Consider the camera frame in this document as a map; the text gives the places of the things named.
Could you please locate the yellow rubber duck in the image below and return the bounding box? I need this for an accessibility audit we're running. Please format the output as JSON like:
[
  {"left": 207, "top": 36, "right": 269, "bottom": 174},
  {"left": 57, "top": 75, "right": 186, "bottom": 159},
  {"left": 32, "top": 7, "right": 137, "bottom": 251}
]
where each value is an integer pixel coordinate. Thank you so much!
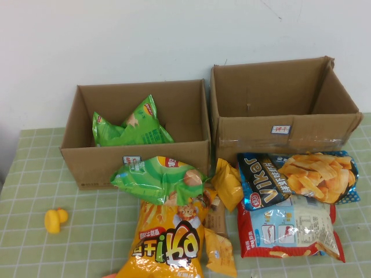
[{"left": 43, "top": 207, "right": 70, "bottom": 234}]

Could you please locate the low brown cardboard box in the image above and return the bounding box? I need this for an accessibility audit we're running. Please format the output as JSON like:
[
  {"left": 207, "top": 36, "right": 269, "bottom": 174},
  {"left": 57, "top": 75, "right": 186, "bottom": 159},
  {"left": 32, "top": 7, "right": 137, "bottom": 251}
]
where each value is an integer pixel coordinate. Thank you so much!
[{"left": 59, "top": 78, "right": 212, "bottom": 192}]

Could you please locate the green chip bag with barcode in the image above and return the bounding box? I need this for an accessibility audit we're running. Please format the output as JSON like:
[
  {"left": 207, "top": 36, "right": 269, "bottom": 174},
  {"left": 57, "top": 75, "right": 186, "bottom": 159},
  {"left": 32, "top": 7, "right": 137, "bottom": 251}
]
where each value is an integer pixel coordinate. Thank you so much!
[{"left": 92, "top": 94, "right": 175, "bottom": 147}]

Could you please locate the tall brown cardboard box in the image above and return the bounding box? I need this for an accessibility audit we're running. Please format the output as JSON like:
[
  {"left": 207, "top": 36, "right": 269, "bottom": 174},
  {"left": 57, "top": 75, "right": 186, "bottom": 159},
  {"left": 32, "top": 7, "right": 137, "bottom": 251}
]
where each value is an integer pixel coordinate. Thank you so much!
[{"left": 209, "top": 54, "right": 363, "bottom": 163}]

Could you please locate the small yellow snack packet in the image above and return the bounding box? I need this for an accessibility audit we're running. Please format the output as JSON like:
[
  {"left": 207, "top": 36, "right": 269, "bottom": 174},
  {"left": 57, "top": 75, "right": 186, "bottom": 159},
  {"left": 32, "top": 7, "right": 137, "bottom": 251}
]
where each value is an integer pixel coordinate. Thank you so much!
[
  {"left": 210, "top": 158, "right": 245, "bottom": 212},
  {"left": 204, "top": 227, "right": 238, "bottom": 278}
]

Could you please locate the brown snack bar packet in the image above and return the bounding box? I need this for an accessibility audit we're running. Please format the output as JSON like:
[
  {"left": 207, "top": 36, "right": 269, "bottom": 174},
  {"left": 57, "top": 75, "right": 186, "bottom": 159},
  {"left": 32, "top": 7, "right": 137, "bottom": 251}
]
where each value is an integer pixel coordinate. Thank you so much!
[{"left": 202, "top": 199, "right": 230, "bottom": 238}]

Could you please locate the white label red handwriting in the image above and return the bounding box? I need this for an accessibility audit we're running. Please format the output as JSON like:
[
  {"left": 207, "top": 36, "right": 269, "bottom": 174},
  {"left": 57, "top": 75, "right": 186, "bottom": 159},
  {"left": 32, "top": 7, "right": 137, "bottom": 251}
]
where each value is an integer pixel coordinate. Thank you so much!
[
  {"left": 271, "top": 124, "right": 292, "bottom": 135},
  {"left": 122, "top": 155, "right": 142, "bottom": 167}
]

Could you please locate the large orange chip bag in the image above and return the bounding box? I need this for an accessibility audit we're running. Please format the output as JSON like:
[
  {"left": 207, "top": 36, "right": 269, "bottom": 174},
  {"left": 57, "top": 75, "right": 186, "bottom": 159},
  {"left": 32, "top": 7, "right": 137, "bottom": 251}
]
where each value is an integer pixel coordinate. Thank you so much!
[{"left": 114, "top": 193, "right": 206, "bottom": 278}]

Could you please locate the yellow packet with chocolate picture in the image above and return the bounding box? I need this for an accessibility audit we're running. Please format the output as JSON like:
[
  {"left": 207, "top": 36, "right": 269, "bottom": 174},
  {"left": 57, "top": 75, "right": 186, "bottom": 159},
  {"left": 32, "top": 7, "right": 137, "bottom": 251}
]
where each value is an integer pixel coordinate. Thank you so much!
[{"left": 199, "top": 186, "right": 221, "bottom": 209}]

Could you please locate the black Vikar shrimp chip bag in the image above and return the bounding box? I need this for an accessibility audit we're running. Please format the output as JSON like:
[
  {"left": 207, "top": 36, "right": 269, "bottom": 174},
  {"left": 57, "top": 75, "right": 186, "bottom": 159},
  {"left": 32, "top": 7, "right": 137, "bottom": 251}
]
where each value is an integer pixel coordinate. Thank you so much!
[{"left": 237, "top": 150, "right": 362, "bottom": 212}]

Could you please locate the red white shrimp stick bag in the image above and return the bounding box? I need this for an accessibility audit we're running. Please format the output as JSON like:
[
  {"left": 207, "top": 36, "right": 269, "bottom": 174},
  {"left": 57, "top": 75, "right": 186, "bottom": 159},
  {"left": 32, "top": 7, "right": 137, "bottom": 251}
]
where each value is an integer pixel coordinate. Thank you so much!
[{"left": 237, "top": 199, "right": 346, "bottom": 264}]

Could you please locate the green Lay's chip bag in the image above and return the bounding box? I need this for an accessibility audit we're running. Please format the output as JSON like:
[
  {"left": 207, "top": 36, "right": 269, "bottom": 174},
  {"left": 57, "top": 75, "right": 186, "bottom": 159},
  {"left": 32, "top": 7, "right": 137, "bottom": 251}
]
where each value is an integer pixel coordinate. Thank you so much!
[{"left": 110, "top": 156, "right": 208, "bottom": 206}]

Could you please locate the green checked tablecloth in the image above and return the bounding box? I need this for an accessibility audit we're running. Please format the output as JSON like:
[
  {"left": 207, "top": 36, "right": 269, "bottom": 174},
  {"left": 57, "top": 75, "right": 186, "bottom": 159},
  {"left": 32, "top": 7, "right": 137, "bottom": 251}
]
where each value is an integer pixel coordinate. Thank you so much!
[{"left": 0, "top": 112, "right": 371, "bottom": 278}]

